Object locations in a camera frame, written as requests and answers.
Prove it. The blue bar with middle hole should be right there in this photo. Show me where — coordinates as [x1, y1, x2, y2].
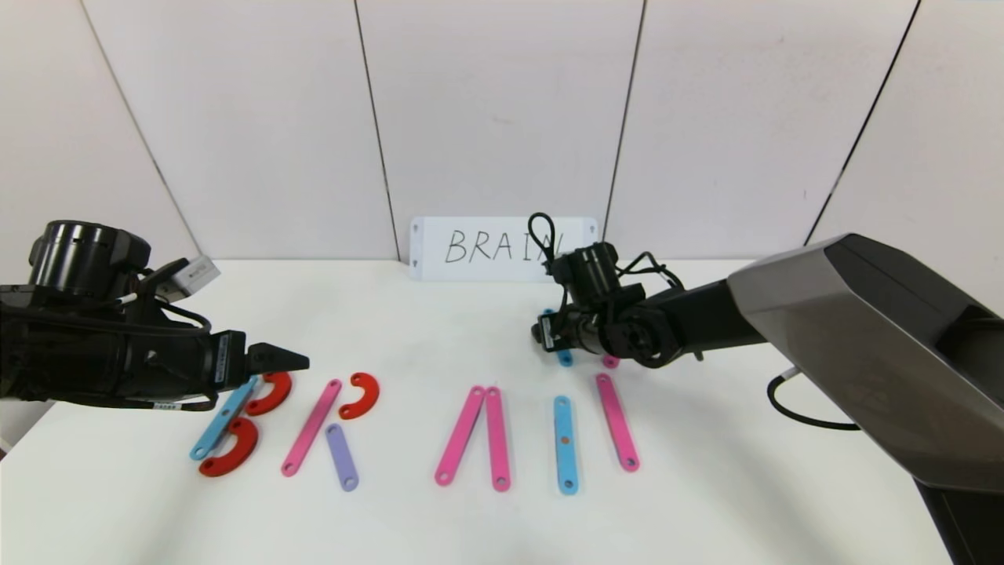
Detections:
[189, 377, 260, 461]
[552, 395, 579, 495]

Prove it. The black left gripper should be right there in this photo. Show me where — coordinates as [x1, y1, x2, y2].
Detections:
[122, 330, 311, 401]

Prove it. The red curved piece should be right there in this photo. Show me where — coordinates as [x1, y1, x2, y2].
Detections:
[338, 372, 381, 421]
[245, 372, 293, 417]
[198, 417, 260, 479]

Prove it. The black looped right arm cable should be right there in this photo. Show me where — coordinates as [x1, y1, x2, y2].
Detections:
[527, 212, 560, 273]

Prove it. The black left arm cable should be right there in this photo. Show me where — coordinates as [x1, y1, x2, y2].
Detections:
[161, 302, 213, 334]

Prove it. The white card reading BRAIN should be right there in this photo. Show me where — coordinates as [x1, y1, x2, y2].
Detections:
[409, 217, 599, 284]

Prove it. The short purple bar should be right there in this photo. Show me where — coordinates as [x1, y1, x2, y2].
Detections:
[326, 424, 361, 493]

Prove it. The black left camera bracket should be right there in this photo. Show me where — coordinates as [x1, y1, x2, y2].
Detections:
[132, 257, 191, 307]

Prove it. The black right arm base cable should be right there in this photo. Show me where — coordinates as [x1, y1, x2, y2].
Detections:
[766, 364, 864, 432]

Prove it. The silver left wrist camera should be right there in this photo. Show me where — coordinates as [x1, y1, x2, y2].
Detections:
[168, 254, 222, 296]

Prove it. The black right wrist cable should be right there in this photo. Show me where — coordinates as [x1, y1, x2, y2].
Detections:
[616, 251, 685, 293]

